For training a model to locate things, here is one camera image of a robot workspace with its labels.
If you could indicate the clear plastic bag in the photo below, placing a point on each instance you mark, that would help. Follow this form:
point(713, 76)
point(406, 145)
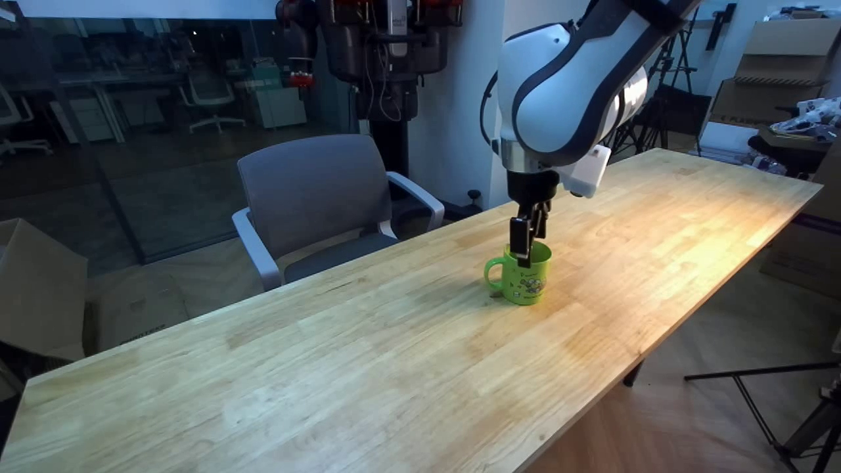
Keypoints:
point(819, 120)

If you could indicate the red black pedestal robot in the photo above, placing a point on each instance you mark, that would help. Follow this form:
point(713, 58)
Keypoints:
point(385, 54)

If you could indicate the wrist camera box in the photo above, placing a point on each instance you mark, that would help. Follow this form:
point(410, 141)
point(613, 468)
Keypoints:
point(590, 172)

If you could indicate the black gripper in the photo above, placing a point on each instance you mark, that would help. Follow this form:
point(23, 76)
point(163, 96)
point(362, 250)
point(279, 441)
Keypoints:
point(533, 188)

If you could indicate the grey office chair white arms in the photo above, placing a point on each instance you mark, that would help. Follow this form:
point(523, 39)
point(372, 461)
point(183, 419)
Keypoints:
point(317, 200)

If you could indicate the office chair behind glass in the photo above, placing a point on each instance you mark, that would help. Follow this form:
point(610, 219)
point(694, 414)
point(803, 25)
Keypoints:
point(211, 100)
point(16, 120)

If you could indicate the black camera tripod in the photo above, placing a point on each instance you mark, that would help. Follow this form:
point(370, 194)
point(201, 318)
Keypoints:
point(790, 420)

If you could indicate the open cardboard box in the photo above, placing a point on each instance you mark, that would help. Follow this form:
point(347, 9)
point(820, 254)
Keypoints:
point(772, 80)

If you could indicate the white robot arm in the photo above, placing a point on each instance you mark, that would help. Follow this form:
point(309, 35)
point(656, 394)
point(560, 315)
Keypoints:
point(568, 88)

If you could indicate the closed cardboard box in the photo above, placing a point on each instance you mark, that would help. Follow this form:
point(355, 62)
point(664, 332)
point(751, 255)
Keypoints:
point(40, 289)

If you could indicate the yellow green mug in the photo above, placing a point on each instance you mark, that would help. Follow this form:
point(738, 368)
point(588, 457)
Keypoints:
point(523, 280)

